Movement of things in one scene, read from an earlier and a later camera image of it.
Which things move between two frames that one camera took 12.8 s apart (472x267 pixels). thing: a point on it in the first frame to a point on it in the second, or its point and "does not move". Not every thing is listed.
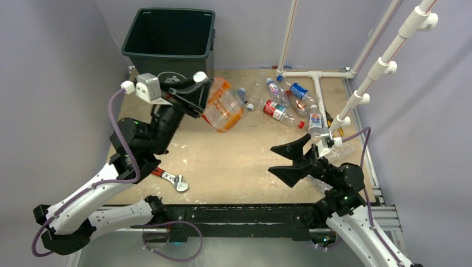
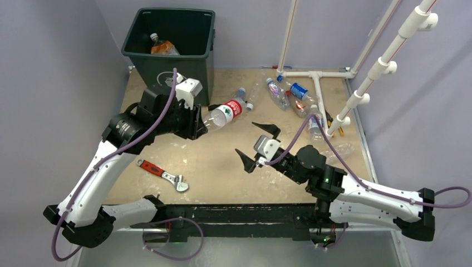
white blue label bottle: [315, 122] does not move
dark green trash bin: [173, 43] does not move
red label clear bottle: [280, 113] to [219, 118]
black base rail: [243, 220] does not move
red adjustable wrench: [176, 180] does not move
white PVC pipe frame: [422, 19] does not move
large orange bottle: [224, 109] to [162, 47]
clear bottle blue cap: [241, 95] does not move
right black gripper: [290, 174] to [249, 164]
